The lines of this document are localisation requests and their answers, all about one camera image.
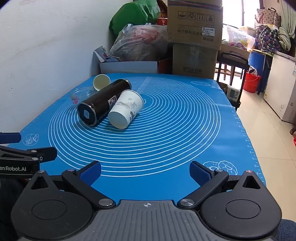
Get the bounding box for blue plastic barrel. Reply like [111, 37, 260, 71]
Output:
[249, 50, 266, 77]

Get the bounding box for white chest freezer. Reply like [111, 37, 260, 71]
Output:
[263, 49, 296, 124]

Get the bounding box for plain cardboard box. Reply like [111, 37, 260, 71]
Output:
[172, 43, 218, 79]

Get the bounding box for open white cardboard box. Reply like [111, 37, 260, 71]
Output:
[93, 46, 159, 75]

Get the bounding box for pink patterned tote bag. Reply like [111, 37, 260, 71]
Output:
[255, 7, 280, 28]

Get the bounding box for clear plastic bag red contents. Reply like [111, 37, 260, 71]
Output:
[109, 23, 169, 62]

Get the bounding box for red carton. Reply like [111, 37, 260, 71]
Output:
[158, 57, 173, 75]

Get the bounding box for pale green cloth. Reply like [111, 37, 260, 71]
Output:
[277, 2, 296, 52]

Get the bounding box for small cream cup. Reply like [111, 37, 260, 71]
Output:
[93, 74, 111, 91]

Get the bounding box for green plastic bag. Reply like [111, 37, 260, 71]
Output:
[109, 0, 161, 37]

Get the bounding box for white printed paper cup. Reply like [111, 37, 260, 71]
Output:
[107, 89, 144, 130]

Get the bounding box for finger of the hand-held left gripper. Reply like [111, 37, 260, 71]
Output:
[0, 145, 58, 163]
[0, 132, 22, 143]

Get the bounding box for purple patterned bag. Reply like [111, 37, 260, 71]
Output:
[255, 25, 282, 53]

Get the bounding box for blue silicone baking mat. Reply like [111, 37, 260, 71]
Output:
[8, 73, 267, 189]

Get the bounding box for large taped cardboard box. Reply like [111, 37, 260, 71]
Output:
[167, 0, 224, 50]

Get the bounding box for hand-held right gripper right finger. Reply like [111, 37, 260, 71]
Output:
[177, 161, 269, 208]

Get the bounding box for person's blue jeans leg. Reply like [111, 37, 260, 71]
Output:
[279, 218, 296, 241]

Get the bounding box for black cylindrical tumbler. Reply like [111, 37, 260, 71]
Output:
[77, 78, 132, 127]

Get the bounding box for clear glass jar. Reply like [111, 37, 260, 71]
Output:
[70, 86, 98, 105]

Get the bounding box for low cardboard box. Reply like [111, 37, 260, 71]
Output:
[221, 43, 250, 61]

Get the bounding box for red plastic bucket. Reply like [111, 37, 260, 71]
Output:
[243, 71, 262, 94]

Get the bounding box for clear plastic packet bundle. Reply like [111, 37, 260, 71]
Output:
[223, 24, 256, 50]

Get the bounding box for black chair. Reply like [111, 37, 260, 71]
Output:
[215, 52, 250, 112]

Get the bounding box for small white printed box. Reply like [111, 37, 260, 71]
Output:
[225, 85, 240, 100]

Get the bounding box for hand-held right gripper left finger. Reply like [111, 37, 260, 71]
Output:
[24, 160, 116, 210]

